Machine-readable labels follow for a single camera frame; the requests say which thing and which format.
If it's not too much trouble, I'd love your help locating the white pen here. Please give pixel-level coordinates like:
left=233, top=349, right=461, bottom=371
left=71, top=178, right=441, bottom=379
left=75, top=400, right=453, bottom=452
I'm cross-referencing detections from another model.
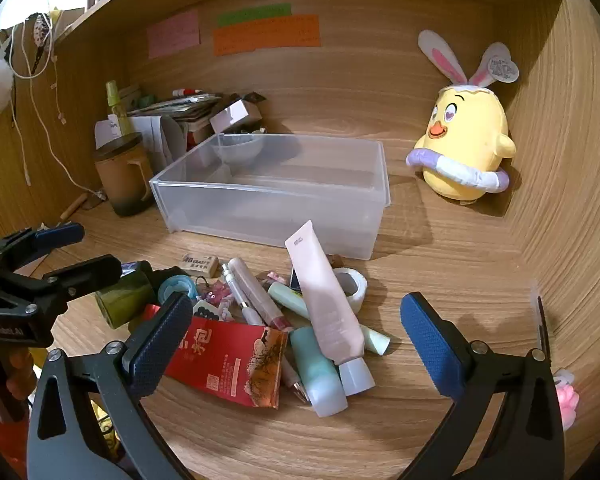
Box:
left=221, top=262, right=264, bottom=326

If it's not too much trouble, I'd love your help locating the spotted hair clip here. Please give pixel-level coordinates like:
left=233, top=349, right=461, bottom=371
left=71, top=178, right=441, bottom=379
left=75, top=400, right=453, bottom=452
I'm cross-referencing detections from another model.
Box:
left=30, top=12, right=51, bottom=74

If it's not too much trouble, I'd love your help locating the yellow green spray bottle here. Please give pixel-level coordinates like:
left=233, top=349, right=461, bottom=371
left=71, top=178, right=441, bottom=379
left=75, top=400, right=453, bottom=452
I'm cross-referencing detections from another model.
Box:
left=105, top=80, right=133, bottom=136

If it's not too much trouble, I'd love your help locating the pink pen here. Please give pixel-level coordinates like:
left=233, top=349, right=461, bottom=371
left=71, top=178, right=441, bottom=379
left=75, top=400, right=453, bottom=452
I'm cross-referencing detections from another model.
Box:
left=280, top=355, right=311, bottom=405

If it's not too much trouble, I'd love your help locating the beige eraser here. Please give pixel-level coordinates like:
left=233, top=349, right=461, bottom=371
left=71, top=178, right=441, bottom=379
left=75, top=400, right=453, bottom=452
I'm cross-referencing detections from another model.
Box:
left=182, top=254, right=219, bottom=277

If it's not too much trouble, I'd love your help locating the stack of books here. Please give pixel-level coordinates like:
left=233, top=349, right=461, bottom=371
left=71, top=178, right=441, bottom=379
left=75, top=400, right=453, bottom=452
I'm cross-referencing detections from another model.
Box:
left=125, top=87, right=226, bottom=125

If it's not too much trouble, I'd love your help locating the pink sticky note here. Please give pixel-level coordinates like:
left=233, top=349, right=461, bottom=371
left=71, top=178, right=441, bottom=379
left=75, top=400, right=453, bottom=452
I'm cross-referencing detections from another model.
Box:
left=147, top=10, right=202, bottom=59

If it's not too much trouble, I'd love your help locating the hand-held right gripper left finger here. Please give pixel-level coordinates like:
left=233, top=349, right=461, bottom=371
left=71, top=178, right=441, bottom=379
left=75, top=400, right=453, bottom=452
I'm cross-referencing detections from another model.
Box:
left=26, top=291, right=195, bottom=480

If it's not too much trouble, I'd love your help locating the mint green bottle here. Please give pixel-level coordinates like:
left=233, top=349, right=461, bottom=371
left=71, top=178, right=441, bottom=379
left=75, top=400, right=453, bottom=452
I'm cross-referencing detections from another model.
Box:
left=290, top=326, right=349, bottom=418

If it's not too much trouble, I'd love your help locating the orange sticky note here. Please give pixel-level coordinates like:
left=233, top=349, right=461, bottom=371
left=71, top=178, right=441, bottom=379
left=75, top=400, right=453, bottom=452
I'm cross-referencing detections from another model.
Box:
left=212, top=13, right=322, bottom=57

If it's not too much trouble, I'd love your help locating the teal tape roll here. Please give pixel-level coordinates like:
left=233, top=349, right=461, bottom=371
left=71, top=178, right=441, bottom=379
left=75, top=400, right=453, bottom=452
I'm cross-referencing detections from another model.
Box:
left=157, top=275, right=199, bottom=306

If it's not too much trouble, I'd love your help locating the pink cosmetic tube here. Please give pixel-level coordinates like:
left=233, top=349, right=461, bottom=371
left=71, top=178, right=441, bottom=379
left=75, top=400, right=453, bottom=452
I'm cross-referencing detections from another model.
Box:
left=285, top=220, right=376, bottom=396

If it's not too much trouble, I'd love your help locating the googly eyed keychain charm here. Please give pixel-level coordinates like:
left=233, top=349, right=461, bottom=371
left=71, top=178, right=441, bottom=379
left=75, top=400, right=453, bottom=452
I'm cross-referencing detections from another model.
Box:
left=195, top=280, right=236, bottom=322

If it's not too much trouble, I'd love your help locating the light green tube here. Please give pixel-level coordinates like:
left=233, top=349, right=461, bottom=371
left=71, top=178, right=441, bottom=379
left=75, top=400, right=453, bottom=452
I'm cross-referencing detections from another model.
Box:
left=267, top=281, right=392, bottom=356

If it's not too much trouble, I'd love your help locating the green sticky note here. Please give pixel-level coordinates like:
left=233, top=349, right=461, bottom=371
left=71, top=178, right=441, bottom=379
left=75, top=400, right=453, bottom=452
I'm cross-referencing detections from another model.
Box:
left=216, top=4, right=292, bottom=27

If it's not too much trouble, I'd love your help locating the clear plastic storage bin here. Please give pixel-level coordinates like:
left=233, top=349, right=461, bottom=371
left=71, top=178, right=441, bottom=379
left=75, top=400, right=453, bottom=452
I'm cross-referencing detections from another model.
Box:
left=149, top=132, right=392, bottom=261

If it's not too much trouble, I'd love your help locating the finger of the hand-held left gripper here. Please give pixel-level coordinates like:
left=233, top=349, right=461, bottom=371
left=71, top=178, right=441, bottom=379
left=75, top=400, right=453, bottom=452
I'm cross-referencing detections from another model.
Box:
left=45, top=254, right=124, bottom=301
left=0, top=223, right=86, bottom=271

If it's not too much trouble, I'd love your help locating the red box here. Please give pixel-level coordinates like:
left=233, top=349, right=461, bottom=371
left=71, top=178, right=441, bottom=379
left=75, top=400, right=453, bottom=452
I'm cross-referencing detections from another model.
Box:
left=185, top=127, right=216, bottom=154

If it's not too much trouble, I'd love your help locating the olive green jar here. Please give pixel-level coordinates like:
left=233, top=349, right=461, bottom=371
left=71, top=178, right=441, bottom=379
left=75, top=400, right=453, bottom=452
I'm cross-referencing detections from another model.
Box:
left=95, top=270, right=156, bottom=330

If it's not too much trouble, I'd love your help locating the yellow chick plush toy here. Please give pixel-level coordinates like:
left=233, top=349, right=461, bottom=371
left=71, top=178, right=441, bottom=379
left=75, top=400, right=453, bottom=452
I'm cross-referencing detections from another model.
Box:
left=405, top=30, right=521, bottom=206

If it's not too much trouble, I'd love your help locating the pink plush keychain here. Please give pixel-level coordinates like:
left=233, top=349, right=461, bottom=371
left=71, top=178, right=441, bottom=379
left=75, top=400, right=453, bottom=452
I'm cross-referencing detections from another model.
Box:
left=552, top=370, right=581, bottom=431

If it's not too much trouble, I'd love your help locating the white bowl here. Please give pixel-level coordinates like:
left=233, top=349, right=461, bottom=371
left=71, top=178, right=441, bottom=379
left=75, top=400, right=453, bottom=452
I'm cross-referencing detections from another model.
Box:
left=210, top=132, right=266, bottom=166

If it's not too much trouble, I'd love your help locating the white tape roll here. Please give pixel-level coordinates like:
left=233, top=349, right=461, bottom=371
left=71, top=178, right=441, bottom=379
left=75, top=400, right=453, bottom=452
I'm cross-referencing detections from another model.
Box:
left=332, top=266, right=369, bottom=314

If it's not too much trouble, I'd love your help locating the small white open box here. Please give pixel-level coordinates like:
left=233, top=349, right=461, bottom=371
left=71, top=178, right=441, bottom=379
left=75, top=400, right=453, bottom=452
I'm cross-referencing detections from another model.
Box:
left=209, top=97, right=264, bottom=136

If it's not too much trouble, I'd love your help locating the wooden handled tool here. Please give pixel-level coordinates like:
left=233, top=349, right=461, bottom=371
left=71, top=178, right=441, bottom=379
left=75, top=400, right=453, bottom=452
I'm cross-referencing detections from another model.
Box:
left=60, top=192, right=89, bottom=221

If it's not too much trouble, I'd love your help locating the white charging cable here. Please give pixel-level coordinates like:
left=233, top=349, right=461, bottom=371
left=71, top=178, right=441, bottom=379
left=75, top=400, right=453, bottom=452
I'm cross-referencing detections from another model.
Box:
left=7, top=20, right=106, bottom=201

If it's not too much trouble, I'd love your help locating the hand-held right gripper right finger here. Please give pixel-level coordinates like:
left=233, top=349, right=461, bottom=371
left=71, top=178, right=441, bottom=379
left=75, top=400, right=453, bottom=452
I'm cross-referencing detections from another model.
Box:
left=399, top=291, right=567, bottom=480

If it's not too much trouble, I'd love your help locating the brown mug with lid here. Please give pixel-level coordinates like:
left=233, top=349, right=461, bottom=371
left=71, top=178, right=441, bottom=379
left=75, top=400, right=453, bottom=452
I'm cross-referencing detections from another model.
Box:
left=92, top=132, right=154, bottom=218

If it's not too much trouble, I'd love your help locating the person's left hand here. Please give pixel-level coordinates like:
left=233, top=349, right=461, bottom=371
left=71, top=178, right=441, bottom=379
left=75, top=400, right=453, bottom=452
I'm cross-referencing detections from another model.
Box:
left=7, top=347, right=34, bottom=402

